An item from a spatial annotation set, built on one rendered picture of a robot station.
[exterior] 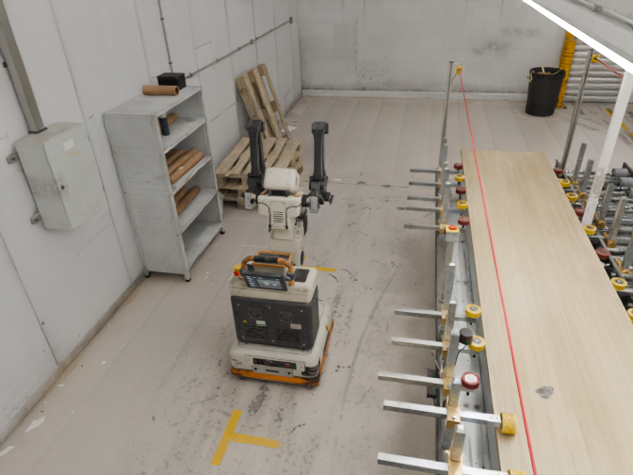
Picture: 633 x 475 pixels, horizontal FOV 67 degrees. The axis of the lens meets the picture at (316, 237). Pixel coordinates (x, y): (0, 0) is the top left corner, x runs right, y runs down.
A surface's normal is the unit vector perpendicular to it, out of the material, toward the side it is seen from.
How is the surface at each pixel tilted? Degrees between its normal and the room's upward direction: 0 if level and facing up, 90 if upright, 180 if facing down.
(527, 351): 0
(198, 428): 0
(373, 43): 90
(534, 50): 90
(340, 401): 0
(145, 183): 90
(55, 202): 90
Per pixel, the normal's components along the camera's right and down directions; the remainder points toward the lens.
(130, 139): -0.21, 0.51
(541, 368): -0.04, -0.85
